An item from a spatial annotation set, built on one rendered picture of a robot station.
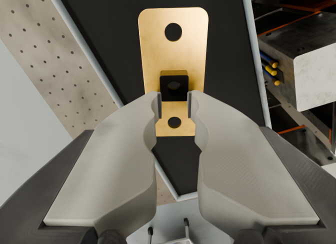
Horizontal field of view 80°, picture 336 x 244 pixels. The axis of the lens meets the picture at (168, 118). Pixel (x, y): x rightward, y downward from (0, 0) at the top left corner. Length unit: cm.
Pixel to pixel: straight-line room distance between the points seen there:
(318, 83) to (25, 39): 74
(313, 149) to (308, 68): 27
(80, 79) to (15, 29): 22
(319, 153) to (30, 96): 174
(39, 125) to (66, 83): 120
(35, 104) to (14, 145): 52
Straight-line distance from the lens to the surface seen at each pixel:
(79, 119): 84
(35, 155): 221
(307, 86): 30
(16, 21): 78
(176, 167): 26
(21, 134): 210
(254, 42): 19
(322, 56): 29
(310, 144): 54
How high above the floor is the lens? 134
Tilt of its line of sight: 57 degrees down
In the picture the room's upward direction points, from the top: 179 degrees counter-clockwise
